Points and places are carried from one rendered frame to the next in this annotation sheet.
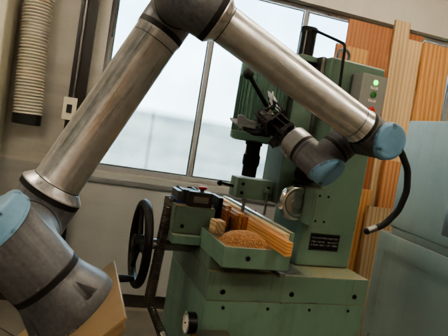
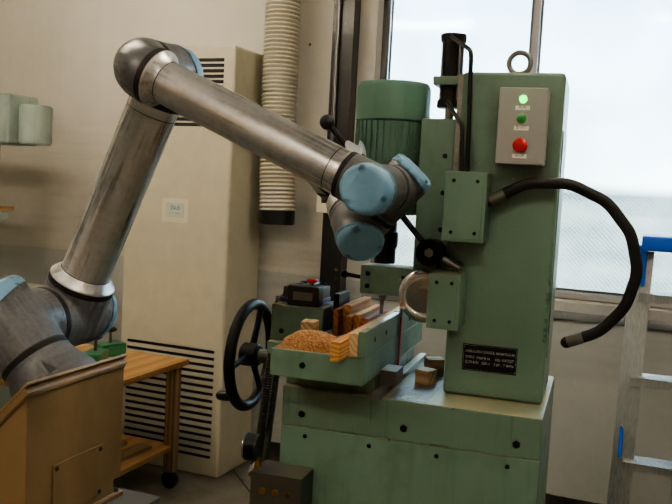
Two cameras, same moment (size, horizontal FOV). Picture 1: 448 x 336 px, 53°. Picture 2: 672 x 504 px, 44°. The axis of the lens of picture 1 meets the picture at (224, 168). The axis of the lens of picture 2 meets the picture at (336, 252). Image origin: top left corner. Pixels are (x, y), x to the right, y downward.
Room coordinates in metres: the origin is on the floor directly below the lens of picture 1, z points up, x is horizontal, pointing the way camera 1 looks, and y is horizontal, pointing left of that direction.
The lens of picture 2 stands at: (-0.08, -1.22, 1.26)
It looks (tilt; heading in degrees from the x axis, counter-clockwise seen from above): 5 degrees down; 38
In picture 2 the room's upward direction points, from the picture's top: 3 degrees clockwise
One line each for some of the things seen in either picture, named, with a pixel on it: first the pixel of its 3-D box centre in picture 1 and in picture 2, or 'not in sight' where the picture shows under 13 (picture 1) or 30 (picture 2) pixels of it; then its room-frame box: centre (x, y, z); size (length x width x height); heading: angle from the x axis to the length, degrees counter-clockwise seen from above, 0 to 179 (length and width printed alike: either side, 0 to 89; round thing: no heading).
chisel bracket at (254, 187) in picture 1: (251, 190); (391, 283); (1.58, -0.11, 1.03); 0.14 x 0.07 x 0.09; 110
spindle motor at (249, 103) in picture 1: (261, 97); (391, 149); (1.57, -0.09, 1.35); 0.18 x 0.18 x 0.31
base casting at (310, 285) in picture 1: (264, 267); (425, 398); (1.62, -0.20, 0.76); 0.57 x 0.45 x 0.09; 110
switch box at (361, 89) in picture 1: (366, 99); (522, 127); (1.55, -0.44, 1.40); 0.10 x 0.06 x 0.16; 110
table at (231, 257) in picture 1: (210, 231); (337, 341); (1.53, 0.01, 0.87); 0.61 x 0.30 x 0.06; 20
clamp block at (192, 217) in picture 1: (188, 216); (306, 320); (1.50, 0.09, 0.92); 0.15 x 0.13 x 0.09; 20
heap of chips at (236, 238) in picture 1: (245, 237); (312, 338); (1.31, -0.09, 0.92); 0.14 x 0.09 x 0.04; 110
